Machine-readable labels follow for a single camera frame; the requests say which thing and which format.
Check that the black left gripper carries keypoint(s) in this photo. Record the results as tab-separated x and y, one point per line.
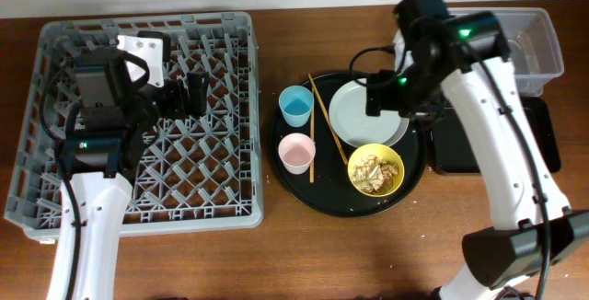
178	107

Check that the black rectangular tray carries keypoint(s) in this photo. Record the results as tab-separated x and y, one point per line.
452	154

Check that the clear plastic bin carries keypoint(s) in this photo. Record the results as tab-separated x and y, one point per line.
534	46

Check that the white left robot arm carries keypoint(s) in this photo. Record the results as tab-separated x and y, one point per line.
98	158

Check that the grey round plate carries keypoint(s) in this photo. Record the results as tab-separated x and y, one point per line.
349	121

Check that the food scraps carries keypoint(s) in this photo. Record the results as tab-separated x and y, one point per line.
374	176

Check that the pink plastic cup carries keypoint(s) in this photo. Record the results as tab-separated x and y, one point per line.
296	151

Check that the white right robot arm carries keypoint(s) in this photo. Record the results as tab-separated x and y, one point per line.
467	60

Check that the round black tray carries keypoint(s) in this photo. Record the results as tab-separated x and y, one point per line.
331	191

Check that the light blue plastic cup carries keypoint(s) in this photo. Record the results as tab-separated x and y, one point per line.
295	104

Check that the grey dishwasher rack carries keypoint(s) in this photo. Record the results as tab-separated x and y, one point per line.
200	174

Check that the yellow bowl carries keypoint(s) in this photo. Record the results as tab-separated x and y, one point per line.
383	152

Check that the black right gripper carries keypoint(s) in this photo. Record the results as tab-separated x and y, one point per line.
383	94

